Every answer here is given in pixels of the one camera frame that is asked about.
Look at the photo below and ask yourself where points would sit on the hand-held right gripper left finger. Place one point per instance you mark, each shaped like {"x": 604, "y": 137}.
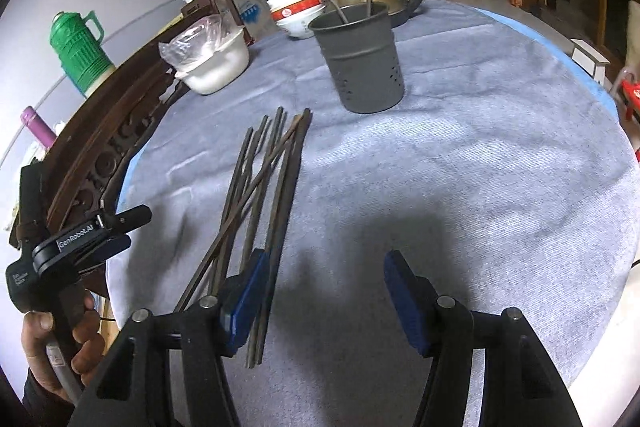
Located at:
{"x": 245, "y": 302}

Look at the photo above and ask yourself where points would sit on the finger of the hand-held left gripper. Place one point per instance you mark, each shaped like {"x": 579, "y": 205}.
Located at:
{"x": 127, "y": 217}
{"x": 112, "y": 248}

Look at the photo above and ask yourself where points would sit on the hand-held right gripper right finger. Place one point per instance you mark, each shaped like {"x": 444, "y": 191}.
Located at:
{"x": 405, "y": 302}

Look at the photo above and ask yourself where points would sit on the pile of dark chopsticks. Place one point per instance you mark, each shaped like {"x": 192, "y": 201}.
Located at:
{"x": 285, "y": 187}

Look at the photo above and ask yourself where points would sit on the grey perforated utensil holder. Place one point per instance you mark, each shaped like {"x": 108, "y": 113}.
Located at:
{"x": 365, "y": 67}

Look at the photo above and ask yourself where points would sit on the person's left forearm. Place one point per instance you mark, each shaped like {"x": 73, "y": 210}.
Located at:
{"x": 40, "y": 407}

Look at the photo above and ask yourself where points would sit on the person's left hand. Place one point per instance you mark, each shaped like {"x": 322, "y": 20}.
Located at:
{"x": 87, "y": 347}

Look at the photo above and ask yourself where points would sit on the carved wooden sideboard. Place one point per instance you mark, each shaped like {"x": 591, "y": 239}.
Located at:
{"x": 100, "y": 132}

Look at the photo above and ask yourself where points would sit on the purple bottle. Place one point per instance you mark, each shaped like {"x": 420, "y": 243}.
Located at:
{"x": 39, "y": 127}

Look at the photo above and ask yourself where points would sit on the grey table cloth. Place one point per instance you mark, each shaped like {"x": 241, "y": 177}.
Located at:
{"x": 450, "y": 157}

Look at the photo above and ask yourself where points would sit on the green thermos jug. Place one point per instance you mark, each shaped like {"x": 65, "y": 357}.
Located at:
{"x": 77, "y": 52}

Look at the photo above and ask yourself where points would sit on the large white bowl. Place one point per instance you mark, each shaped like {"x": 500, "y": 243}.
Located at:
{"x": 220, "y": 67}

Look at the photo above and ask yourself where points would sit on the clear plastic bag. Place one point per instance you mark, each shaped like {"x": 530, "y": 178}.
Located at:
{"x": 195, "y": 42}

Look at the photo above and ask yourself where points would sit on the dark wooden chair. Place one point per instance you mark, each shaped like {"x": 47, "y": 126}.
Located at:
{"x": 222, "y": 7}

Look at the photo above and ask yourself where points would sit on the white box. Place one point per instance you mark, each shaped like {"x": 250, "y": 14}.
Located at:
{"x": 247, "y": 7}

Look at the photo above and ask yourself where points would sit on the white red-banded bowl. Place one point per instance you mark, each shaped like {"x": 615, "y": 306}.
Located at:
{"x": 295, "y": 2}
{"x": 302, "y": 29}

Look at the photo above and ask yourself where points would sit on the blue table cover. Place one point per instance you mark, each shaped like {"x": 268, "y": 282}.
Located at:
{"x": 560, "y": 47}

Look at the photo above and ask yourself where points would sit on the red plastic chair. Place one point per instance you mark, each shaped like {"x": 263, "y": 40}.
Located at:
{"x": 631, "y": 94}

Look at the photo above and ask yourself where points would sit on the white stool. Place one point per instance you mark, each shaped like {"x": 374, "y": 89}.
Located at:
{"x": 590, "y": 57}

